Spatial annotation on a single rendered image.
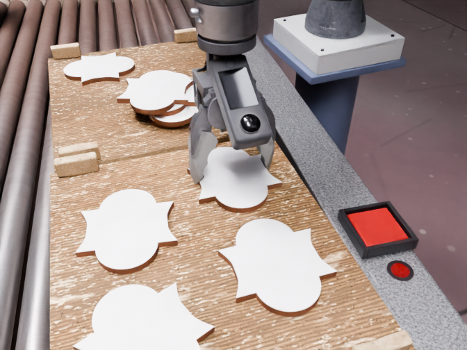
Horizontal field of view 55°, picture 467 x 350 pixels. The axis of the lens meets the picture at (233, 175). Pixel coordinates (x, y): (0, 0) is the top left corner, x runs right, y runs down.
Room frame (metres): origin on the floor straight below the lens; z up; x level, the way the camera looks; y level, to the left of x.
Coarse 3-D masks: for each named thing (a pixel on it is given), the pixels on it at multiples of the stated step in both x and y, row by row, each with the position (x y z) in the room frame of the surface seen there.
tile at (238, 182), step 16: (208, 160) 0.54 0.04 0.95; (224, 160) 0.54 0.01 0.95; (240, 160) 0.54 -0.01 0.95; (256, 160) 0.54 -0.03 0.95; (208, 176) 0.50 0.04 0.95; (224, 176) 0.50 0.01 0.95; (240, 176) 0.50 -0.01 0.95; (256, 176) 0.50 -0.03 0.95; (272, 176) 0.50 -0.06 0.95; (208, 192) 0.46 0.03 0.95; (224, 192) 0.46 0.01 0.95; (240, 192) 0.46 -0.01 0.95; (256, 192) 0.46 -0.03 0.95; (224, 208) 0.44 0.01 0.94; (240, 208) 0.43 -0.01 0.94; (256, 208) 0.44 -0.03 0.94
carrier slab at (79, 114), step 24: (144, 48) 0.96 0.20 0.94; (168, 48) 0.96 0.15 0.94; (192, 48) 0.96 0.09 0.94; (144, 72) 0.85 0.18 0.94; (72, 96) 0.75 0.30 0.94; (96, 96) 0.75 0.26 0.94; (72, 120) 0.66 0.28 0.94; (96, 120) 0.66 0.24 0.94; (120, 120) 0.66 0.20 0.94; (144, 120) 0.66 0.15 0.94; (72, 144) 0.59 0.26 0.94; (120, 144) 0.59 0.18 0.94; (144, 144) 0.59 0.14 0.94; (168, 144) 0.59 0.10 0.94
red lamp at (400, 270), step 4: (396, 264) 0.36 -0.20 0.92; (400, 264) 0.36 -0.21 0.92; (392, 268) 0.36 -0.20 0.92; (396, 268) 0.36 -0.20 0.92; (400, 268) 0.36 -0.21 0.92; (404, 268) 0.36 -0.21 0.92; (408, 268) 0.36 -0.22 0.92; (396, 272) 0.35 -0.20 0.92; (400, 272) 0.35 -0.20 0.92; (404, 272) 0.35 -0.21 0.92; (408, 272) 0.35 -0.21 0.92; (400, 276) 0.34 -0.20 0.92; (404, 276) 0.34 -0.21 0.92
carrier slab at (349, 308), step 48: (96, 192) 0.48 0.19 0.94; (192, 192) 0.48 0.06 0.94; (288, 192) 0.48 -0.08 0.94; (192, 240) 0.38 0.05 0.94; (336, 240) 0.38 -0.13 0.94; (96, 288) 0.31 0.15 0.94; (192, 288) 0.31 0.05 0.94; (336, 288) 0.31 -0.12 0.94; (240, 336) 0.25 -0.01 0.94; (288, 336) 0.25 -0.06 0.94; (336, 336) 0.25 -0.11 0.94
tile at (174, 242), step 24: (120, 192) 0.46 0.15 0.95; (144, 192) 0.46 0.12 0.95; (96, 216) 0.42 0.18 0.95; (120, 216) 0.42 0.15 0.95; (144, 216) 0.42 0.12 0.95; (168, 216) 0.43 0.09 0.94; (96, 240) 0.38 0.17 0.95; (120, 240) 0.38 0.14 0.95; (144, 240) 0.38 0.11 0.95; (168, 240) 0.38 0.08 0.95; (120, 264) 0.34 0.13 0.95; (144, 264) 0.34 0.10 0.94
